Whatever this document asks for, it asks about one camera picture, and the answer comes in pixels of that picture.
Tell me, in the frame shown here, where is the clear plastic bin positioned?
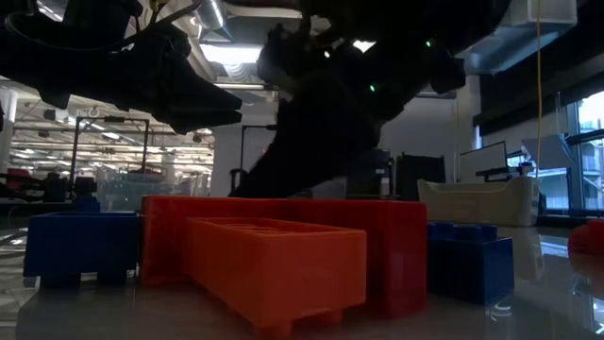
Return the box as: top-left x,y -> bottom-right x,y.
95,163 -> 211,213

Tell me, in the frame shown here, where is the red small brick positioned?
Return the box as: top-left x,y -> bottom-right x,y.
567,218 -> 604,259

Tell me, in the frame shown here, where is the silver ceiling duct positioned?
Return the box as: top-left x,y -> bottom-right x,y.
191,0 -> 228,30

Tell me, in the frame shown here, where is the ceiling light panel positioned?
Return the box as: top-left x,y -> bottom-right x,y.
200,42 -> 265,66

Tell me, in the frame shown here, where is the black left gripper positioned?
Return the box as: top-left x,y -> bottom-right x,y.
0,21 -> 243,137

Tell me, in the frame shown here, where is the white board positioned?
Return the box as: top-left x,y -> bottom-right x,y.
457,140 -> 510,184

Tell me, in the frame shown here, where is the blue long brick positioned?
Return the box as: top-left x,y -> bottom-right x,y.
427,221 -> 516,307

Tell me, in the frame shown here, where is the white plastic bin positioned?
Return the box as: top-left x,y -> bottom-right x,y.
416,176 -> 542,229

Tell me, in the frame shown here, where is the black gantry frame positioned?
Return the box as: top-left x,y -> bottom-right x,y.
70,115 -> 150,190
240,124 -> 279,185

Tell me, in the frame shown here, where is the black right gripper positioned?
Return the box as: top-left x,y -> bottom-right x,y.
228,0 -> 468,199

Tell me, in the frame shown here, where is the black cabinet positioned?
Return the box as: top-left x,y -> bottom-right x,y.
394,152 -> 447,203
351,147 -> 394,199

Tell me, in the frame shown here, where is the red long brick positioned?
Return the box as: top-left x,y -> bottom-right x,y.
286,199 -> 428,318

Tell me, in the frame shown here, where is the yellow hanging cable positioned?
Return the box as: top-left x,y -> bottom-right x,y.
535,0 -> 544,177

